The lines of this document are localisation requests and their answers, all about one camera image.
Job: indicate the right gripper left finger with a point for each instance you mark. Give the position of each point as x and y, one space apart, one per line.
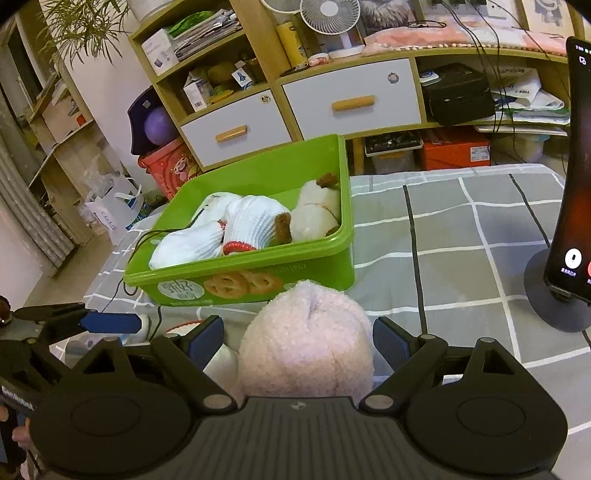
203 341

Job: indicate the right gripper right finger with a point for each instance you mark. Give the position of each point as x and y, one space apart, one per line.
394 343

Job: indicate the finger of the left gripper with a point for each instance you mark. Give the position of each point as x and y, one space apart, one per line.
116 323

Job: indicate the pink fluffy plush toy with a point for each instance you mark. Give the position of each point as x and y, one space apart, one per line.
310 341

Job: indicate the white knit glove red cuff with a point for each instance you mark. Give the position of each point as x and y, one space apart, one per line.
249 223

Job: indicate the beige plush toy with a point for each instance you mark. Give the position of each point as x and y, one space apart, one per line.
316 215

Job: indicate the person's left hand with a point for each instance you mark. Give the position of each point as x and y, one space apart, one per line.
21 434

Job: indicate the grey checked bedsheet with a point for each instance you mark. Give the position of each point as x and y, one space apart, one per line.
443 252

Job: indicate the white plastic bag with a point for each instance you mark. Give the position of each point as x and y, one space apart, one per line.
117 205

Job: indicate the round black phone stand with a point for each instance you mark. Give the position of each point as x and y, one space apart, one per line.
559 310

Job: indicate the green plastic bin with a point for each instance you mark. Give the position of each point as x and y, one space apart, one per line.
262 274

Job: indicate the black smartphone on stand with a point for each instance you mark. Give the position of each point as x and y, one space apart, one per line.
568 266

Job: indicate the purple ball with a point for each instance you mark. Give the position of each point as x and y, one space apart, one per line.
159 128

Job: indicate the orange red shoebox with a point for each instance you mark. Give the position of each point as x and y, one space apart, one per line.
454 148

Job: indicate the left white drawer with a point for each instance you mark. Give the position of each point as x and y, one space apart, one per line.
243 127

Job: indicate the white drawer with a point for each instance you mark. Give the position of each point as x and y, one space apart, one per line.
243 127
354 100

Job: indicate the middle white drawer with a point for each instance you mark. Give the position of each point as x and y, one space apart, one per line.
354 100

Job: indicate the black box printer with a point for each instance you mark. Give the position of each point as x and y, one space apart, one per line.
456 94

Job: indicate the wooden shelf cabinet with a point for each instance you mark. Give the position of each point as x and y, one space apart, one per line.
259 36

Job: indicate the white product box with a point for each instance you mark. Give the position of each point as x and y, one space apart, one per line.
159 51

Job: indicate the potted green plant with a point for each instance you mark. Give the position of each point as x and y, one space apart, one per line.
80 29

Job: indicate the yellow cylinder container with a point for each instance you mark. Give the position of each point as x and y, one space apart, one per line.
292 44

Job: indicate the stack of magazines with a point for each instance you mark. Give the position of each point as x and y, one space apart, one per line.
200 30

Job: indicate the pink folded cloth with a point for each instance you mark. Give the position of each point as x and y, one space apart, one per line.
472 34

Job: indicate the framed cat picture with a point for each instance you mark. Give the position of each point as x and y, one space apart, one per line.
378 15

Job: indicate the small white desk fan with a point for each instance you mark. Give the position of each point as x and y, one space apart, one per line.
333 18

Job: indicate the framed cartoon girl picture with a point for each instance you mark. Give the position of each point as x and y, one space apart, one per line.
549 16

